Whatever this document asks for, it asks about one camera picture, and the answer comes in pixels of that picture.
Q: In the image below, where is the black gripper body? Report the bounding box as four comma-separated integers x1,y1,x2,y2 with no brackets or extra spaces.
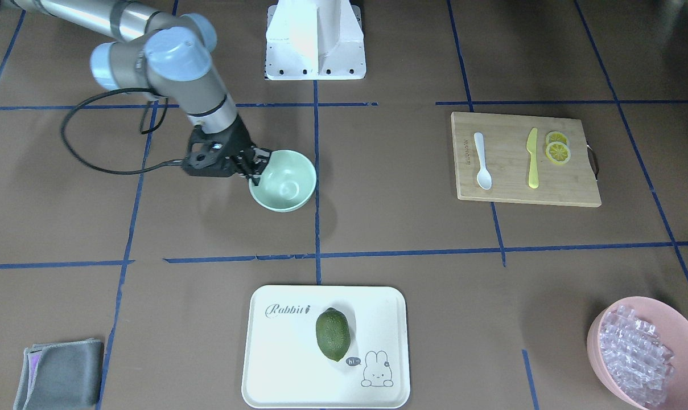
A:
182,115,256,178

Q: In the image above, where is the green bowl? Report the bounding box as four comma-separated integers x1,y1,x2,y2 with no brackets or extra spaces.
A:
249,150,317,212

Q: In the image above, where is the white plastic spoon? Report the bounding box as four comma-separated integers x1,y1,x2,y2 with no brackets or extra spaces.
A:
473,132,492,190

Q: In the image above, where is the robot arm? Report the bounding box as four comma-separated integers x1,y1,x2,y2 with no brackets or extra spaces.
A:
0,1,273,186

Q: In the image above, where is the pink bowl with ice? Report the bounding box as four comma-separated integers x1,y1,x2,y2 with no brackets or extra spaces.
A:
586,297,688,409

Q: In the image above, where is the white pillar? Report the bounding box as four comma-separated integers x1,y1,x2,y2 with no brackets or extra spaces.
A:
264,1,367,81

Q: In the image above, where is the green avocado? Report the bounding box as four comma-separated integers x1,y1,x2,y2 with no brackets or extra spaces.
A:
315,307,351,362

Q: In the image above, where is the white rabbit tray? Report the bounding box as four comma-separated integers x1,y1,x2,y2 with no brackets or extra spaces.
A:
241,285,411,409

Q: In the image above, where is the bamboo cutting board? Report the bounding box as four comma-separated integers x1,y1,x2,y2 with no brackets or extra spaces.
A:
451,112,602,207

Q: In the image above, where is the yellow plastic knife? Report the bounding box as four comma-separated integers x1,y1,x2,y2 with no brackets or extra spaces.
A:
526,128,539,189

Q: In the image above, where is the grey folded cloth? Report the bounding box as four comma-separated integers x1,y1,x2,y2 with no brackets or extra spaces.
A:
13,338,104,409

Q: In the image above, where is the upper lemon slice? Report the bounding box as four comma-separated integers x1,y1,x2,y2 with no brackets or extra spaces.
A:
546,131,570,147

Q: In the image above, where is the lemon slice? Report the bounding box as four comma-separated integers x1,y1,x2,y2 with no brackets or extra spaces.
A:
546,131,570,147
545,142,572,165

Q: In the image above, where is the lower lemon slice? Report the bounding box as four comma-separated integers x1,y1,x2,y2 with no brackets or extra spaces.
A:
545,142,572,165

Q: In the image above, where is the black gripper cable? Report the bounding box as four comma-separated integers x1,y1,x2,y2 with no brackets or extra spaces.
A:
61,89,185,175

